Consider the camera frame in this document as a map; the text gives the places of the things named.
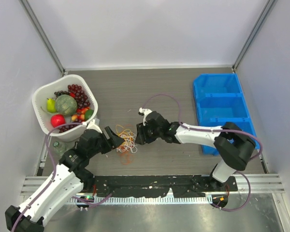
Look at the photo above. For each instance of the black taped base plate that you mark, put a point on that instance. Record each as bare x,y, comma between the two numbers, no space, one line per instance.
154,186

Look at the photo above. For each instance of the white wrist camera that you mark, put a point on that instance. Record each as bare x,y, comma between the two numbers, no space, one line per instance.
144,112
94,125

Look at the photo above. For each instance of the clear glass jar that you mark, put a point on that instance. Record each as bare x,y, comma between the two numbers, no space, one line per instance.
59,147

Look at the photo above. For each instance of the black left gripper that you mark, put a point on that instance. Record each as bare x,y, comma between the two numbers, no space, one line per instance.
115,140

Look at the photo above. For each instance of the blue plastic divided bin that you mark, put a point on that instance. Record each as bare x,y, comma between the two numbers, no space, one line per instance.
219,99

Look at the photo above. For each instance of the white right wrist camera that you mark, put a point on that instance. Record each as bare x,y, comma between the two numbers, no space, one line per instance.
144,112

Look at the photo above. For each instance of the green yellow pear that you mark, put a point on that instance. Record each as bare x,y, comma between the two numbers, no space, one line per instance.
51,106

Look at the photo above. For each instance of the left aluminium frame post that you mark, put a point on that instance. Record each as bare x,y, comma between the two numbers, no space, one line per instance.
39,29

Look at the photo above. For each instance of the white slotted cable duct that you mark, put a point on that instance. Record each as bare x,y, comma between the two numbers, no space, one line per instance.
169,199

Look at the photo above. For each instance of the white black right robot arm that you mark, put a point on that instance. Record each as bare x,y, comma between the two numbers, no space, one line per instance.
234,145

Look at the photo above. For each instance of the red grape bunch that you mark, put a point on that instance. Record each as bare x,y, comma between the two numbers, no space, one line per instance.
77,92

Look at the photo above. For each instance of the white plastic fruit basket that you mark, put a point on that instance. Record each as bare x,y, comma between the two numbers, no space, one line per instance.
45,92

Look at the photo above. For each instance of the dark purple grape bunch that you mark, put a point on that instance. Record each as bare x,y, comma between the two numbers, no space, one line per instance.
59,93

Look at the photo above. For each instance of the aluminium corner frame post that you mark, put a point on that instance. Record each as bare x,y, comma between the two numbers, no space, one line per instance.
254,32

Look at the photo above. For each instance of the green lime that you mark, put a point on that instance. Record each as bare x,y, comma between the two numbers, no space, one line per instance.
88,114

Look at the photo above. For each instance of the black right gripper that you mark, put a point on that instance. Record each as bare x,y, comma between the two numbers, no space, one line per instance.
141,138

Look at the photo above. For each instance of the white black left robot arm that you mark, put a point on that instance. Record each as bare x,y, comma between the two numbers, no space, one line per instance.
68,178

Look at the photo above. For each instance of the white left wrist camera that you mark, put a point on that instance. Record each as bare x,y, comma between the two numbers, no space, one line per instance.
94,125

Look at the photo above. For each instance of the green melon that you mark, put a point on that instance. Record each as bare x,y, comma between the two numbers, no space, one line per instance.
66,105

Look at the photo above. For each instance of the red apple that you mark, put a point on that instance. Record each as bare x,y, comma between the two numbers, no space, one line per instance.
57,120

